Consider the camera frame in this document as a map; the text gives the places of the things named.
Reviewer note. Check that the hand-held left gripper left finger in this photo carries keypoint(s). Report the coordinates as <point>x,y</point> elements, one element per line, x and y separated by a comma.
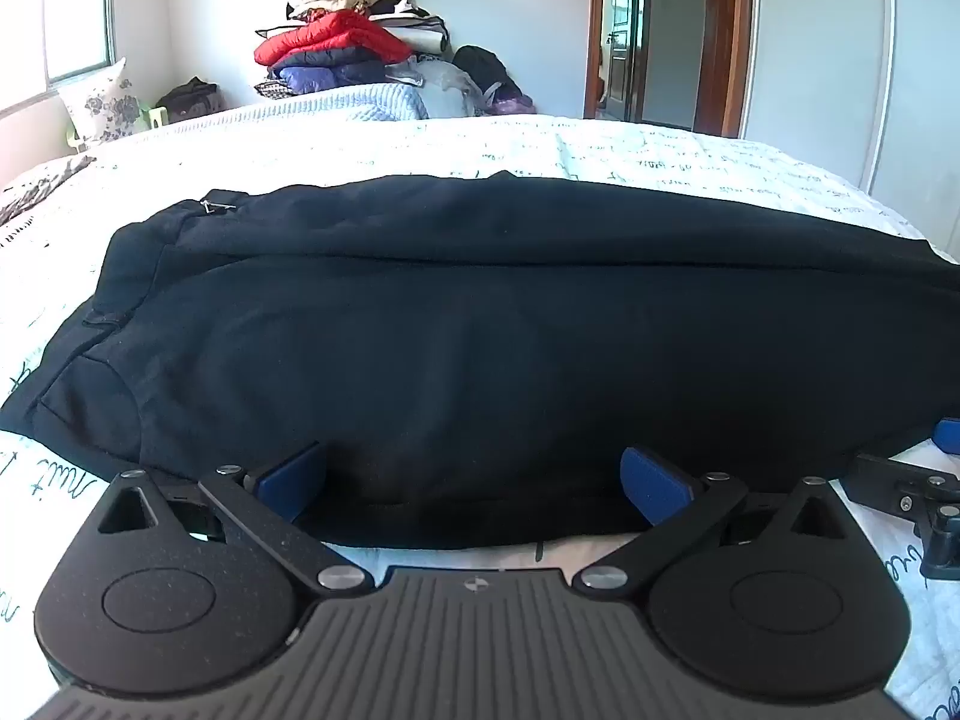
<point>289,481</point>

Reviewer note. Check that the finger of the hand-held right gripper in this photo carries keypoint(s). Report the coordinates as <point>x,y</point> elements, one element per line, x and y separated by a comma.
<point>885,481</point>

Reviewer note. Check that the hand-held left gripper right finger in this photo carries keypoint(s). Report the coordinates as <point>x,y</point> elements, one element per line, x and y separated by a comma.
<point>660,481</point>

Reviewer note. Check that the black pants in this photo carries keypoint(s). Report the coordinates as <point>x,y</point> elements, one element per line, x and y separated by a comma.
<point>450,315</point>

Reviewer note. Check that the white printed bed sheet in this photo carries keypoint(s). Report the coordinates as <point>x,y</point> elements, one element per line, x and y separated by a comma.
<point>637,150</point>

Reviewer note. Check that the grey floral quilt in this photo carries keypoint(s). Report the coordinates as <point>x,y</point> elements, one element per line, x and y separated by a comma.
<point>37,187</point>

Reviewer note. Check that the green plastic stool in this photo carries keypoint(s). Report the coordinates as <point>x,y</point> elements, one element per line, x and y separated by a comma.
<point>156,117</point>

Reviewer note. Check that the light blue quilt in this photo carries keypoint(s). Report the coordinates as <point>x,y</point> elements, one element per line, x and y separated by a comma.
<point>367,101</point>

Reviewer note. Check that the checkered cloth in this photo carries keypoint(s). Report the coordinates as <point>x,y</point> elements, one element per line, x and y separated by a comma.
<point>270,88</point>

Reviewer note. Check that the black duffel bag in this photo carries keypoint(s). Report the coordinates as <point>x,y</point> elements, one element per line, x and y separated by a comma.
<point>187,99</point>

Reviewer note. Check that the purple bag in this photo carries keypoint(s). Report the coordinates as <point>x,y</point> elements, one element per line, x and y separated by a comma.
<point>514,105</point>

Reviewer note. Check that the purple puffer jacket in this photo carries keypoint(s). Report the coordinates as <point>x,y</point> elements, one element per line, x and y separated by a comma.
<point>322,79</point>

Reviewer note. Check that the white wardrobe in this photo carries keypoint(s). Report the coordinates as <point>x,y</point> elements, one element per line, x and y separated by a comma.
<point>817,75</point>

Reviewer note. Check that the floral pillow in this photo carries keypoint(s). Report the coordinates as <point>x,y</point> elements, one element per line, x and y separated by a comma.
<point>101,105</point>

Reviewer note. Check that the navy puffer jacket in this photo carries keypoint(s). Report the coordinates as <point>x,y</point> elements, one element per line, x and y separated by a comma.
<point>330,58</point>

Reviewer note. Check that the black backpack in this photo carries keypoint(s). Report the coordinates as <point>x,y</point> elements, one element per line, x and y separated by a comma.
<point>484,67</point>

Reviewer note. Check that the red puffer jacket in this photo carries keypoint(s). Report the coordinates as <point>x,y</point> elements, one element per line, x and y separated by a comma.
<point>337,34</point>

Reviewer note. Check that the white and black folded cloth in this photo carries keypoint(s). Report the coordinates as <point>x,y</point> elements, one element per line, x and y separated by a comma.
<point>420,30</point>

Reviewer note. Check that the cream folded cloth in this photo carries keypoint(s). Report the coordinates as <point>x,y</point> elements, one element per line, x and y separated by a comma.
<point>352,1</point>

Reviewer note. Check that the window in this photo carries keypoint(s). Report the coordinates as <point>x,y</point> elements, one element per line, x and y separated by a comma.
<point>75,7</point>

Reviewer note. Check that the wooden door frame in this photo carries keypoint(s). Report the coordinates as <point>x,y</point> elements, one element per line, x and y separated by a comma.
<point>724,37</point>

